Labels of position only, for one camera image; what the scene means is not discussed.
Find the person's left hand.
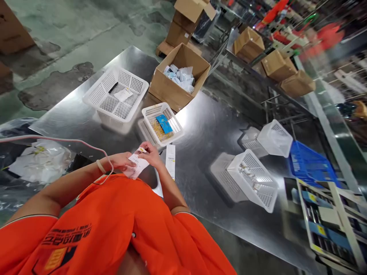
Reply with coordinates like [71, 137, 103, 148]
[106, 151, 138, 174]

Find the person's right hand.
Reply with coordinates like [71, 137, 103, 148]
[138, 141, 166, 170]

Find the pile of yellow small parts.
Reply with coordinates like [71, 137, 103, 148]
[150, 116, 174, 141]

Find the blue card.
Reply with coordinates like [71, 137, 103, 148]
[156, 114, 174, 134]

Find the small white perforated basket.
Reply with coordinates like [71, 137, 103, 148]
[141, 102, 185, 147]

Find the white paper slip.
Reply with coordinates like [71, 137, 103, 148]
[114, 88, 134, 103]

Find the large white perforated basket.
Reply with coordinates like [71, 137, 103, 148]
[82, 66, 149, 130]

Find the open cardboard box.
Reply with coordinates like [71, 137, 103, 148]
[148, 43, 211, 113]

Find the person's body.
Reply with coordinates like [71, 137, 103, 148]
[0, 173, 238, 275]

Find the pile of blue white packets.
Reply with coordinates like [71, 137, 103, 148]
[162, 64, 196, 94]

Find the clear bag of white waste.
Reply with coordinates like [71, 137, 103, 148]
[0, 116, 76, 202]

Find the flat cardboard base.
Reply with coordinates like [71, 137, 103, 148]
[156, 39, 203, 58]

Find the pile of small white packets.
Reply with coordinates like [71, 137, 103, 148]
[239, 161, 263, 192]

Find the white basket with packets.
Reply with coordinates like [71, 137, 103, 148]
[226, 149, 279, 214]

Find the tall stacked cardboard carton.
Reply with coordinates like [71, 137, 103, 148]
[166, 11, 199, 48]

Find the translucent white basket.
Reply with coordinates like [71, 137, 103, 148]
[257, 119, 294, 159]

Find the open-flap cardboard carton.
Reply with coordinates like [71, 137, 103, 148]
[174, 0, 217, 23]

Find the blue plastic basket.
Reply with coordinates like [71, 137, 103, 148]
[289, 140, 342, 189]

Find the large brown cardboard box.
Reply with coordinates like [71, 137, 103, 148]
[0, 0, 36, 56]

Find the metal conveyor line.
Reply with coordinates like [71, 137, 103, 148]
[211, 25, 367, 198]

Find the white tray of boxed products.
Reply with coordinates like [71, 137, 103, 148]
[296, 178, 367, 273]

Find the pink cable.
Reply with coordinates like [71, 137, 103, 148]
[0, 134, 115, 186]

